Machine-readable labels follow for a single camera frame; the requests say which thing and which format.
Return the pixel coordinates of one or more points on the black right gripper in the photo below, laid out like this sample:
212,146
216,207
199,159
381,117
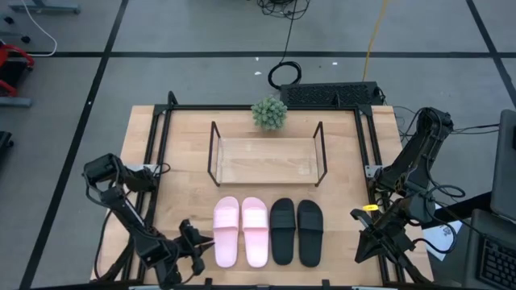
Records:
393,239

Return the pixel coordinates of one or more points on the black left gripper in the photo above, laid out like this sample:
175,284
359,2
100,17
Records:
187,249

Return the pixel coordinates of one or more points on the pink rubber slide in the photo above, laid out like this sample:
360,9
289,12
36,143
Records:
225,237
255,237

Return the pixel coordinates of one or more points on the black rubber slide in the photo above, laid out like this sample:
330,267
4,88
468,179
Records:
282,237
310,237

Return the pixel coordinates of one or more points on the wooden shelf with black frame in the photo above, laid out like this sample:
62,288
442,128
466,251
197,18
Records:
266,161

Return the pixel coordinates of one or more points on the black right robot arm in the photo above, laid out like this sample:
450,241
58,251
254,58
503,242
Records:
423,141

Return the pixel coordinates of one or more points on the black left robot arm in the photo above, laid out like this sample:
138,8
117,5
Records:
129,213

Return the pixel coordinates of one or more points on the yellow tag on gripper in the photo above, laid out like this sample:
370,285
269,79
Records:
370,208

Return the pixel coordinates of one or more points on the black table clamp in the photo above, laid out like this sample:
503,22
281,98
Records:
326,283
208,283

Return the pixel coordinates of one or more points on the white printed paper sheet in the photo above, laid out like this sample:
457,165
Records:
445,237

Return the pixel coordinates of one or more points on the grey laptop with black keyboard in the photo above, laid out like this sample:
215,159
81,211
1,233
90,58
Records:
496,262

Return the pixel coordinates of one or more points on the green artificial plant ball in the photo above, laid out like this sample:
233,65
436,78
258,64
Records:
269,113

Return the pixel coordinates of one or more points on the grey monitor panel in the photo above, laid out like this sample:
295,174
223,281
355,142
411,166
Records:
506,169

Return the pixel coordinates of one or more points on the black chair base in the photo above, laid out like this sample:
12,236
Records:
5,143

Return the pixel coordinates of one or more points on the grey metal table foot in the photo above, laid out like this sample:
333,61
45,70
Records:
44,7
16,102

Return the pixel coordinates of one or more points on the black caster wheel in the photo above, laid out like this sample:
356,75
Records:
26,39
9,19

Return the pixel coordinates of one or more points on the red and black cart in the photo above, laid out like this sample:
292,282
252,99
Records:
14,49

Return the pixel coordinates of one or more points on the silver frame bracket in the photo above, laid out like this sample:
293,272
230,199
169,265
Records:
151,287
375,287

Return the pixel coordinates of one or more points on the black aluminium table frame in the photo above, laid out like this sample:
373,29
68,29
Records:
201,107

